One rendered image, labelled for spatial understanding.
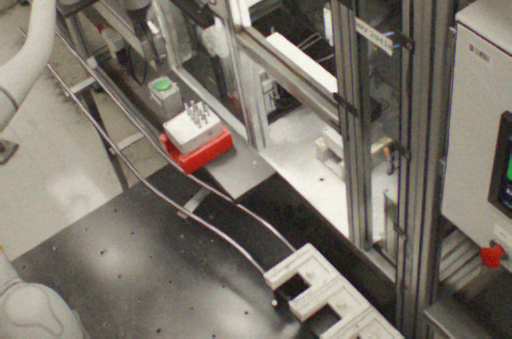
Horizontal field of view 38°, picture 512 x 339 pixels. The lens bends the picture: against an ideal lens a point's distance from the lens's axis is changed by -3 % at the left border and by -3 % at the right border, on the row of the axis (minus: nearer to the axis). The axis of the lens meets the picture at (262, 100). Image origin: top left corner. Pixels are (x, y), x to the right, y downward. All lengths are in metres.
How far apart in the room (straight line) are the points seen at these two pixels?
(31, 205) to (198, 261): 1.37
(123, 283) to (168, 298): 0.14
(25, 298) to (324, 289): 0.72
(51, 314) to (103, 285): 0.32
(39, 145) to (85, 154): 0.25
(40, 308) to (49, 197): 1.52
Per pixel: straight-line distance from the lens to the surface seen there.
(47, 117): 3.71
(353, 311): 1.80
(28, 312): 1.90
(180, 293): 2.12
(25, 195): 3.43
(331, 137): 1.91
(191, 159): 2.02
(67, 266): 2.27
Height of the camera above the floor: 2.47
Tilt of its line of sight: 45 degrees down
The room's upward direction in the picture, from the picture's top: 10 degrees counter-clockwise
